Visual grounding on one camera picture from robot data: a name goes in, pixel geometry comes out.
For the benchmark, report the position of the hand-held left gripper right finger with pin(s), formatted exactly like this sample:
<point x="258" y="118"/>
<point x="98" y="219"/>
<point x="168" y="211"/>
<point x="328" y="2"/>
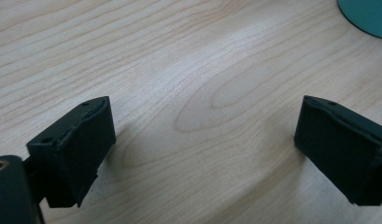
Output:
<point x="341" y="146"/>

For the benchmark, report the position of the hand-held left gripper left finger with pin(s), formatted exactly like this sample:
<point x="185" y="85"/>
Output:
<point x="76" y="149"/>

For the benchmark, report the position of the teal round mat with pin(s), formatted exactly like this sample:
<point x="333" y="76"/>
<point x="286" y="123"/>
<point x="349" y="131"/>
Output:
<point x="367" y="15"/>

